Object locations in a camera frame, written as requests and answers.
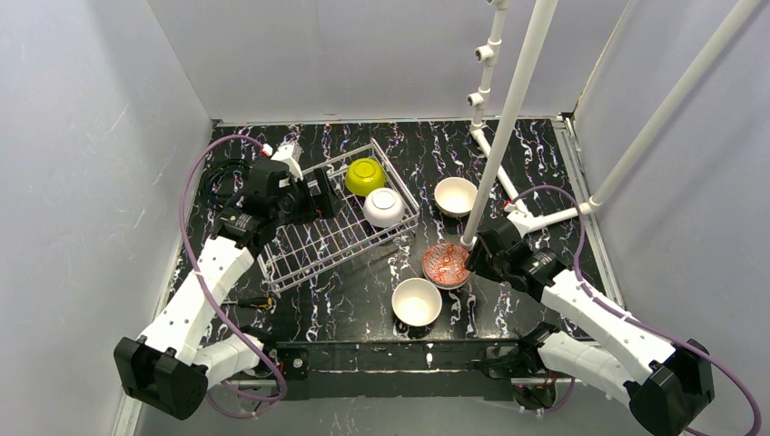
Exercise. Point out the white bowl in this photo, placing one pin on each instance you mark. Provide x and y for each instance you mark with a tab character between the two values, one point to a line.
383	208

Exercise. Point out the cream bowl at front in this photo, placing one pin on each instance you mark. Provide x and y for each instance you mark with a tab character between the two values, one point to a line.
416	302

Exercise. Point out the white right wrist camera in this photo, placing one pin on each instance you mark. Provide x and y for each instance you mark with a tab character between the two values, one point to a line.
524	223

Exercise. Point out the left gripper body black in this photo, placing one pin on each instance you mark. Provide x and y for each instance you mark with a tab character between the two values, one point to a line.
321	196

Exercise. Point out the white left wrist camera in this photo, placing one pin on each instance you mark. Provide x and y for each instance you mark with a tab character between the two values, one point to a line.
288	153

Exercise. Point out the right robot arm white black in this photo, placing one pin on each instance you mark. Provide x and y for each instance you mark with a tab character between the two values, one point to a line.
665	386

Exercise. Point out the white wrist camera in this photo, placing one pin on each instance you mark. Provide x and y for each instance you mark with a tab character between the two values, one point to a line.
288	153
524	223

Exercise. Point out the cream bowl at back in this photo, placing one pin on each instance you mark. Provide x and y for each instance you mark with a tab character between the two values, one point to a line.
455	196

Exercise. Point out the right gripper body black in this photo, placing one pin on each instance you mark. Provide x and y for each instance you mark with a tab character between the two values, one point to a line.
485	252

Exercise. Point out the white wire dish rack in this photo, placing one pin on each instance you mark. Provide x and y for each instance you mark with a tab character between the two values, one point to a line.
301	252

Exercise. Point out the yellow-green bowl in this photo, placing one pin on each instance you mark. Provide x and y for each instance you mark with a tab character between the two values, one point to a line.
364	175

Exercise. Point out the red patterned bowl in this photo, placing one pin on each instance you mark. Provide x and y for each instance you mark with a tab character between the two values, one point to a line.
444	265

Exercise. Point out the cream bowl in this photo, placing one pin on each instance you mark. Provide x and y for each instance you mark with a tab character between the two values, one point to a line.
416	302
455	196

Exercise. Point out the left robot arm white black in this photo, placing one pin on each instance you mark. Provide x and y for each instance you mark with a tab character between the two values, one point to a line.
192	345

